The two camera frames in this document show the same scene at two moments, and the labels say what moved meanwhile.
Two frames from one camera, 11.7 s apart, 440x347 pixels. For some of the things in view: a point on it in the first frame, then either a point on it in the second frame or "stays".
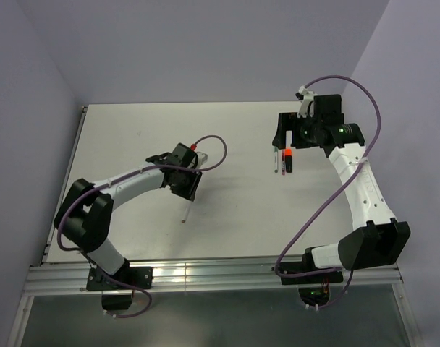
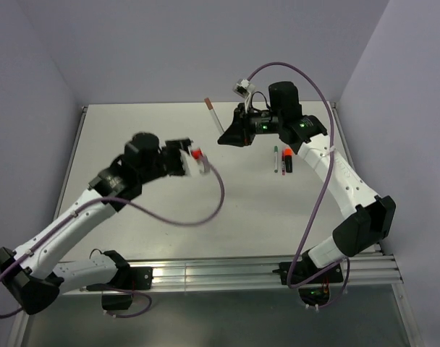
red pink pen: [283, 165] stays
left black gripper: [188, 192] → [174, 147]
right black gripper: [289, 121] → [239, 134]
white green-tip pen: [276, 160] stays
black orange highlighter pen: [289, 163] stays
